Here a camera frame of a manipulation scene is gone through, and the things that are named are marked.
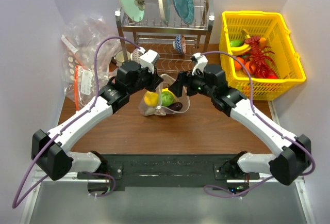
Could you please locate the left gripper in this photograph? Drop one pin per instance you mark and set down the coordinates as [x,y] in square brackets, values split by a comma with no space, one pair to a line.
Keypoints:
[155,79]

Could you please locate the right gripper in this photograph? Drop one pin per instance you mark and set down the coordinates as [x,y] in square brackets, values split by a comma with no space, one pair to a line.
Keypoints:
[184,79]

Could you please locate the yellow toy lemon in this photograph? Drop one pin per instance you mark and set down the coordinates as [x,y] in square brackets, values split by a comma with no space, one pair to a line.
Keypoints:
[151,99]

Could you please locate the clear zip top bag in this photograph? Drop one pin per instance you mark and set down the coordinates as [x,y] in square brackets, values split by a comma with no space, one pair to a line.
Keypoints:
[162,110]

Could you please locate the green toy lime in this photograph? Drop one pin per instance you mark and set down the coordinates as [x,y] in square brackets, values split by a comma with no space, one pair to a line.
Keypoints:
[167,98]

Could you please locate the purple toy eggplant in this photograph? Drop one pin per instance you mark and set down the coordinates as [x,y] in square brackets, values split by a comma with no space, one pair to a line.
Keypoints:
[177,106]

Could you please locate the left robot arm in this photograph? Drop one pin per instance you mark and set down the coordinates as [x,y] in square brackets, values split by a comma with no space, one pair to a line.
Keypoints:
[51,150]

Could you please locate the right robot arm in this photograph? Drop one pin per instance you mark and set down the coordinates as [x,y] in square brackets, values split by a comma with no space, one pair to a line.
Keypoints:
[290,155]

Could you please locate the orange zipper bag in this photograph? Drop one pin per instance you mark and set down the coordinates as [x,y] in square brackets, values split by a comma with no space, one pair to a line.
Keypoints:
[81,88]

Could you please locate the grey patterned bowl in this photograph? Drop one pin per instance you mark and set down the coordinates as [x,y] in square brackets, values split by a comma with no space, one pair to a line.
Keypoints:
[135,55]

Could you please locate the cream enamel mug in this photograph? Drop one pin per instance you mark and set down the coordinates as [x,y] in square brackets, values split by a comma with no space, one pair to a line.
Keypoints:
[119,58]

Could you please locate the metal dish rack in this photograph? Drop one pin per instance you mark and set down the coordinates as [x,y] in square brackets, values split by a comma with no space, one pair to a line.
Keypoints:
[152,33]

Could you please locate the blue patterned bowl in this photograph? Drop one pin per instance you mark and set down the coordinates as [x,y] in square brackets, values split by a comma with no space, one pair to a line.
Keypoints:
[179,44]

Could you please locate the orange toy fruit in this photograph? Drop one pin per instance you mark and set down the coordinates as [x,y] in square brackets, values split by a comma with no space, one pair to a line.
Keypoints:
[238,63]
[250,68]

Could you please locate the yellow toy banana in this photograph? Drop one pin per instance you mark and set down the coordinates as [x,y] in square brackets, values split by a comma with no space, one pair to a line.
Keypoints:
[240,50]

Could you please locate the green toy fruit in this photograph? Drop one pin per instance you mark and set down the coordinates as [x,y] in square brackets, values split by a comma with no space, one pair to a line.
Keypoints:
[236,43]

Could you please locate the red toy lobster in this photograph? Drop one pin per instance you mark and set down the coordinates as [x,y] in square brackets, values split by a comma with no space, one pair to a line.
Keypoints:
[260,58]

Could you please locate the red toy apple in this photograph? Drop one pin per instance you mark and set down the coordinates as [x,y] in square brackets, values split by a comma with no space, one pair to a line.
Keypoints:
[272,77]

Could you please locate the pile of clear bags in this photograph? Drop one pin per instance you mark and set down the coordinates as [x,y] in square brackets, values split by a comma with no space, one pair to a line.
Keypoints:
[80,39]

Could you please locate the yellow plastic basket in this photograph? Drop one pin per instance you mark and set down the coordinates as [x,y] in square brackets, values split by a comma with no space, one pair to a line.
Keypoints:
[275,36]

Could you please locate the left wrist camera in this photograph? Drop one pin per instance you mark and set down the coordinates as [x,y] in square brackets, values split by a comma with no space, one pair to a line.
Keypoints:
[149,60]

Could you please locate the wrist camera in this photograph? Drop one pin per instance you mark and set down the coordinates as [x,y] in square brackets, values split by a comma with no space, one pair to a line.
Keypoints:
[149,60]
[199,63]

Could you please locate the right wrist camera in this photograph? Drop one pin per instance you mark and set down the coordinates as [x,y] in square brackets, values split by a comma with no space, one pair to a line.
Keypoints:
[199,63]

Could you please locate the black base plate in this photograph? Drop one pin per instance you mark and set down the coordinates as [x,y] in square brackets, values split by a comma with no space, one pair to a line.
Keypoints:
[171,170]

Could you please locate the aluminium frame rail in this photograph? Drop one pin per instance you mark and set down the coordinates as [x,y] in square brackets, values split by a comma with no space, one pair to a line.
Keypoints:
[81,198]

